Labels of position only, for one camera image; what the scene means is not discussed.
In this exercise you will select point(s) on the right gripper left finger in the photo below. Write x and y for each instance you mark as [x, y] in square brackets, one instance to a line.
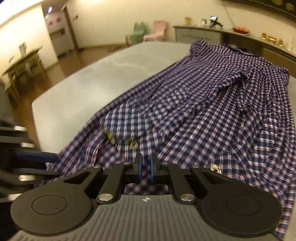
[116, 178]

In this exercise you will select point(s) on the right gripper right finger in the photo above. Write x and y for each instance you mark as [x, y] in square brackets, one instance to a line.
[171, 175]

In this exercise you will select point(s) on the blue plaid shirt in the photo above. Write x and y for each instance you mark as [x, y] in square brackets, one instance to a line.
[219, 108]

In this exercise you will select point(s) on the wooden side table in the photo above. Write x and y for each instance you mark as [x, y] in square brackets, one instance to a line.
[24, 66]

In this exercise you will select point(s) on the green plastic child chair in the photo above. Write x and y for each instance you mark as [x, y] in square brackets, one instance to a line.
[137, 36]

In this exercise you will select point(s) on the pink plastic child chair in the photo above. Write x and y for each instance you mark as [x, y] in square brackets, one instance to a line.
[159, 34]

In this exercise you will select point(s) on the long grey TV cabinet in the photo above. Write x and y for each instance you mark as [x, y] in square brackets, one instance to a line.
[273, 52]

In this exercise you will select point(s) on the red fruit plate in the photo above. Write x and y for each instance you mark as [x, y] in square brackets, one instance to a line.
[241, 30]

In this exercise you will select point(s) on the yellow cup on cabinet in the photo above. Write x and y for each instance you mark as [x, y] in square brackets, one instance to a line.
[188, 20]

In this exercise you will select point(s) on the black handheld device on stand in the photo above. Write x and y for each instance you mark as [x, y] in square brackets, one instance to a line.
[214, 22]

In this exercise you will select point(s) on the wall TV with patterned cover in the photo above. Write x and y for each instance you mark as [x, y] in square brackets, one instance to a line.
[286, 8]

